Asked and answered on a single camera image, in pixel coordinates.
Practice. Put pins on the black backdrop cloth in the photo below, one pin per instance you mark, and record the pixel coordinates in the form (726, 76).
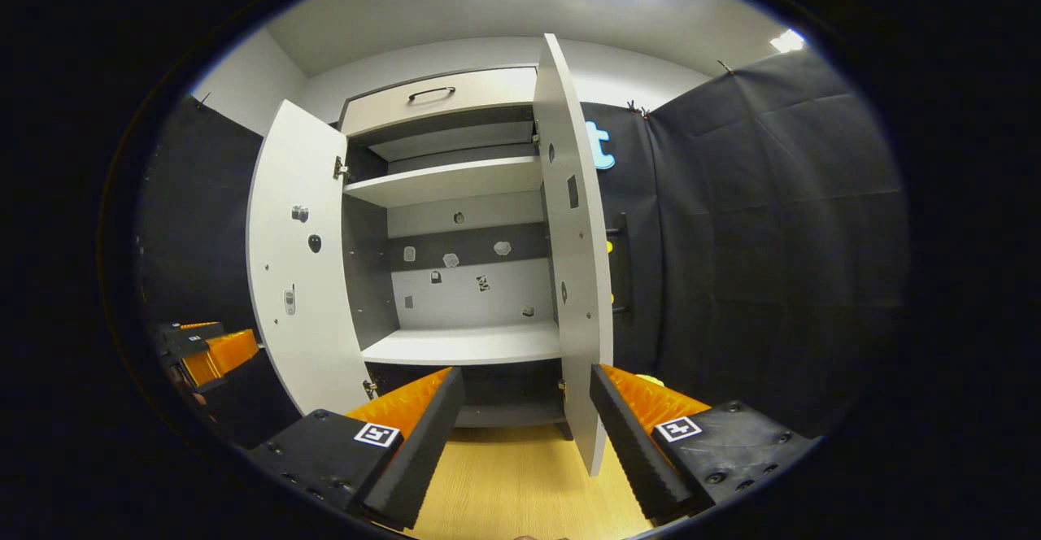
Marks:
(773, 239)

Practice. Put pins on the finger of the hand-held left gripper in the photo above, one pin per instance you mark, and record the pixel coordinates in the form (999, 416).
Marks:
(224, 353)
(191, 341)

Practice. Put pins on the beige cabinet drawer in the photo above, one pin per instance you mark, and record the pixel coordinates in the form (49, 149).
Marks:
(488, 93)

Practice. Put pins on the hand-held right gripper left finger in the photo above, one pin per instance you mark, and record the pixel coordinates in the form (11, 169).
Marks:
(423, 450)

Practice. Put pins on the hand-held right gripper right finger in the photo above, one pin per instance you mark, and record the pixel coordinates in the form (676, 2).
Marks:
(634, 450)

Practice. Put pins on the ceiling light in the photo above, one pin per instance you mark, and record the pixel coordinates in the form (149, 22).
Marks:
(787, 40)

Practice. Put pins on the beige double-door shoe cabinet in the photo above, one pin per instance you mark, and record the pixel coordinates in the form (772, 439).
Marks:
(463, 345)

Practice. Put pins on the beige cabinet door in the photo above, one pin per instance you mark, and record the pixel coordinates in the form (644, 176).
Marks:
(581, 280)
(285, 263)

